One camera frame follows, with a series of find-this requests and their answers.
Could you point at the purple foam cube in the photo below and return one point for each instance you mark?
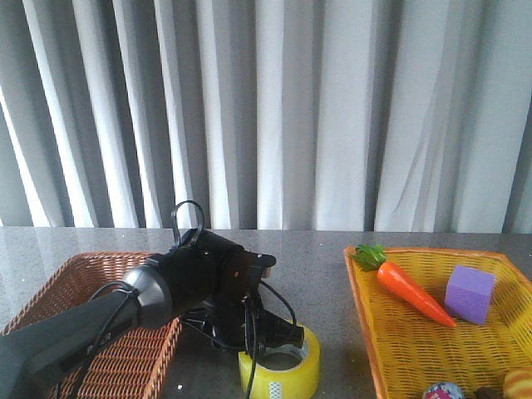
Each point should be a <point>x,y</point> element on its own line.
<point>469,293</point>

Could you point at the brown wicker basket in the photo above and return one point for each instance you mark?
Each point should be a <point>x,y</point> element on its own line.
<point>136,365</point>

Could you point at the grey pleated curtain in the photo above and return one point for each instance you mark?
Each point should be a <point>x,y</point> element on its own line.
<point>397,116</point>

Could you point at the orange toy carrot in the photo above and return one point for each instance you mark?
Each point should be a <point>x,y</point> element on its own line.
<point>372,258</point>

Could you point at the colourful patterned ball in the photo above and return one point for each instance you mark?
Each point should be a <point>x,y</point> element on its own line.
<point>443,390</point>

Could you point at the golden toy bread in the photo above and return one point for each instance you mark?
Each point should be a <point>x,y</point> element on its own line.
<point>517,384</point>

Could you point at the dark brown small object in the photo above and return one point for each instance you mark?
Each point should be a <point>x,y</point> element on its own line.
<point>487,393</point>

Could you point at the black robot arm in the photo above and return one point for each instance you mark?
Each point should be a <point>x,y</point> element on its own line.
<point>210,282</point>

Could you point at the yellow tape roll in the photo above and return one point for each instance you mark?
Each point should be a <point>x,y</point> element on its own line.
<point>287,371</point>

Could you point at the yellow wicker basket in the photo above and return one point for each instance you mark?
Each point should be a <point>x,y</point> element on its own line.
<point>408,352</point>

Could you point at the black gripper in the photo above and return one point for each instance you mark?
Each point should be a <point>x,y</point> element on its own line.
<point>242,324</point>

